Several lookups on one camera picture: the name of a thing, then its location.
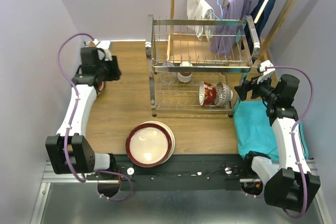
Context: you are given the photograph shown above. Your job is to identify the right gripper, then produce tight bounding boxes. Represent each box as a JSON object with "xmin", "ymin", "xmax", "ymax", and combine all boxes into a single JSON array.
[{"xmin": 234, "ymin": 72, "xmax": 278, "ymax": 103}]

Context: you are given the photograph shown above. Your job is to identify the orange bowl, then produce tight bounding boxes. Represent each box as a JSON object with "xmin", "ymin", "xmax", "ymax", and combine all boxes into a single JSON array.
[{"xmin": 97, "ymin": 81, "xmax": 106, "ymax": 96}]

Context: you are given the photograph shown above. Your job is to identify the patterned small bowl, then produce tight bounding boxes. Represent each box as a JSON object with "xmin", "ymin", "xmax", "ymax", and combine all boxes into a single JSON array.
[{"xmin": 214, "ymin": 82, "xmax": 233, "ymax": 107}]

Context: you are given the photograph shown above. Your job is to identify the clear plastic cup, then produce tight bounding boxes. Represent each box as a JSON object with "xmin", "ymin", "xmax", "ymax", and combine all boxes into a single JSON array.
[{"xmin": 160, "ymin": 61, "xmax": 176, "ymax": 84}]

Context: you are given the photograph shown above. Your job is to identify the metal two-tier dish rack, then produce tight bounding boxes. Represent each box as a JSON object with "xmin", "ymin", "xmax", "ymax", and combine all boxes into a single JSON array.
[{"xmin": 145, "ymin": 15, "xmax": 260, "ymax": 117}]

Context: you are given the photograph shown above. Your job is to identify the steel cup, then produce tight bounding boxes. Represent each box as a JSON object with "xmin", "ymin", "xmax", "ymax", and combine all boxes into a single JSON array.
[{"xmin": 177, "ymin": 61, "xmax": 193, "ymax": 83}]

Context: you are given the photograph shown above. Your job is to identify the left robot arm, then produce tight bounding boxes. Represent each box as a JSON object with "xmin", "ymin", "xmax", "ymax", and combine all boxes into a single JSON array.
[{"xmin": 45, "ymin": 47, "xmax": 121, "ymax": 183}]

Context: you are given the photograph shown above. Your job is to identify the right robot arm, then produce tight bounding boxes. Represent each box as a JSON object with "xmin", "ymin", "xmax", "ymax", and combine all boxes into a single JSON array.
[{"xmin": 233, "ymin": 74, "xmax": 321, "ymax": 218}]

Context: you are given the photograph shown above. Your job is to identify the wooden clothes rack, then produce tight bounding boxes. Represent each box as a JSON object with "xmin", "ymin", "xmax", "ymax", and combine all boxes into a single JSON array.
[{"xmin": 166, "ymin": 0, "xmax": 297, "ymax": 60}]

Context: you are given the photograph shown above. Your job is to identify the teal cloth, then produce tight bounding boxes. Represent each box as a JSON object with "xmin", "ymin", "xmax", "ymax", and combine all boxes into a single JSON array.
[{"xmin": 232, "ymin": 100, "xmax": 310, "ymax": 162}]

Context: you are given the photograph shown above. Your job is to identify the lavender towel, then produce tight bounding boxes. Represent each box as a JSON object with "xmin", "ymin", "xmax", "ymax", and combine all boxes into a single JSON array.
[{"xmin": 210, "ymin": 0, "xmax": 252, "ymax": 56}]

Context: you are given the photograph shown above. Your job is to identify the navy blue garment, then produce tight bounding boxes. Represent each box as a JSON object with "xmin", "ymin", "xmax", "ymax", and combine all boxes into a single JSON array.
[{"xmin": 244, "ymin": 0, "xmax": 276, "ymax": 54}]

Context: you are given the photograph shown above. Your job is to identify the red rimmed white plate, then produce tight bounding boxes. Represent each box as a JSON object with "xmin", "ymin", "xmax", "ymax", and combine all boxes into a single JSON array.
[{"xmin": 125, "ymin": 122, "xmax": 172, "ymax": 168}]

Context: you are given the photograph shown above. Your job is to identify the pale green plate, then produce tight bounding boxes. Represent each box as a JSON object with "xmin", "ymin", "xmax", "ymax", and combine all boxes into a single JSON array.
[{"xmin": 145, "ymin": 121, "xmax": 175, "ymax": 162}]

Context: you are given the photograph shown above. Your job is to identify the white cloth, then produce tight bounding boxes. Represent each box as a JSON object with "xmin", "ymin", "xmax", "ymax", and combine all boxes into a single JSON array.
[{"xmin": 187, "ymin": 0, "xmax": 215, "ymax": 41}]

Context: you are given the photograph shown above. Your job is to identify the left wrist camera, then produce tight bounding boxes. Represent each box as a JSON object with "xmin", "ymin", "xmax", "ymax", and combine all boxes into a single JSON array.
[{"xmin": 92, "ymin": 39, "xmax": 112, "ymax": 61}]

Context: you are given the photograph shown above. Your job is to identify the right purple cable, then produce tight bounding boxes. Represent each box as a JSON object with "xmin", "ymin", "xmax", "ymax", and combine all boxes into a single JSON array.
[{"xmin": 244, "ymin": 66, "xmax": 316, "ymax": 219}]

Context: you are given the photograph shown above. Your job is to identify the purple cable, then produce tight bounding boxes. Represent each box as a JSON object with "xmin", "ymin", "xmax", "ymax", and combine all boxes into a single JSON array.
[
  {"xmin": 244, "ymin": 66, "xmax": 316, "ymax": 219},
  {"xmin": 57, "ymin": 33, "xmax": 135, "ymax": 201}
]

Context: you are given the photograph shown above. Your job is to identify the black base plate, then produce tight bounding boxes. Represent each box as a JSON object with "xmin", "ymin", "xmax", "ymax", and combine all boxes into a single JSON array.
[{"xmin": 86, "ymin": 153, "xmax": 266, "ymax": 193}]

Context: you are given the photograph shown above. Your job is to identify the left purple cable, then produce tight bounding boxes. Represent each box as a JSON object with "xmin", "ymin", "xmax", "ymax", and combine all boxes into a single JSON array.
[{"xmin": 57, "ymin": 33, "xmax": 135, "ymax": 201}]

